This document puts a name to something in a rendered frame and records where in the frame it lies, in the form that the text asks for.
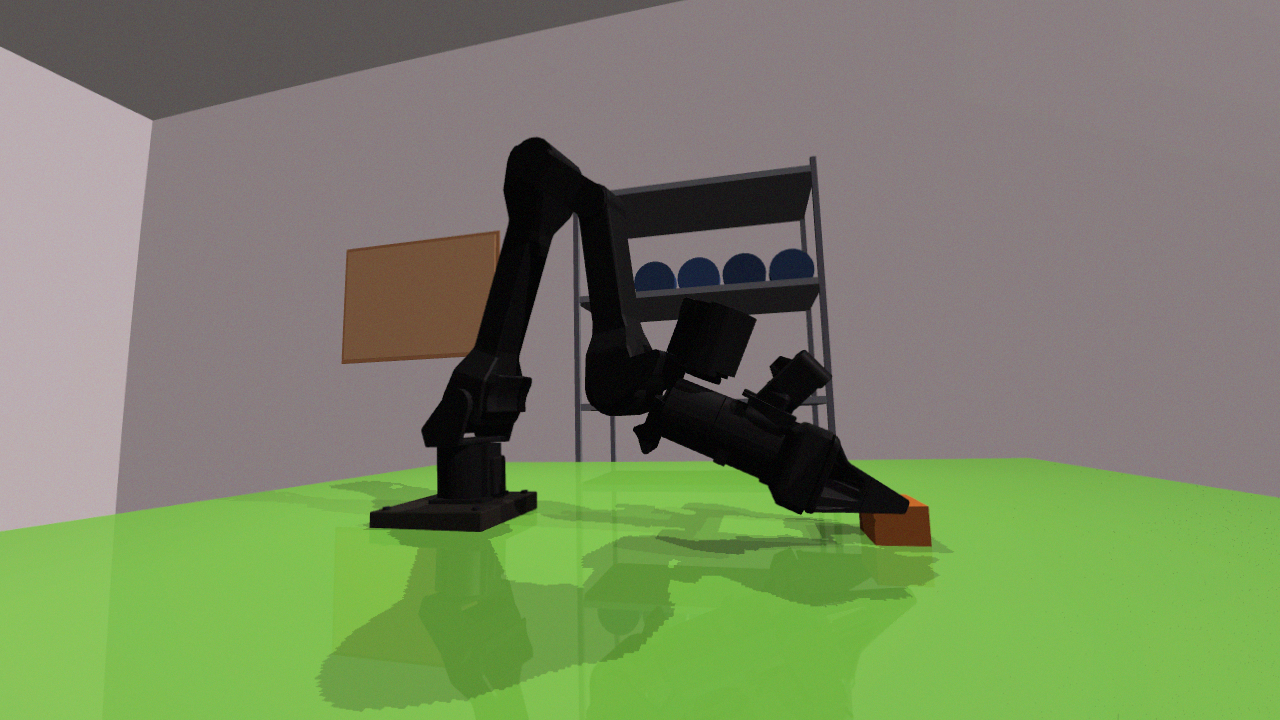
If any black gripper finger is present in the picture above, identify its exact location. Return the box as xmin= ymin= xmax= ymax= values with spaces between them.
xmin=804 ymin=436 xmax=910 ymax=514

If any orange block with dark square face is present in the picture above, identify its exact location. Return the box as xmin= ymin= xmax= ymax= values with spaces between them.
xmin=859 ymin=495 xmax=932 ymax=547

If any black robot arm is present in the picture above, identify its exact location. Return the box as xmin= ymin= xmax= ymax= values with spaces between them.
xmin=421 ymin=138 xmax=832 ymax=503

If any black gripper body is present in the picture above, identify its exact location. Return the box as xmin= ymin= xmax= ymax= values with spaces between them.
xmin=704 ymin=397 xmax=833 ymax=515

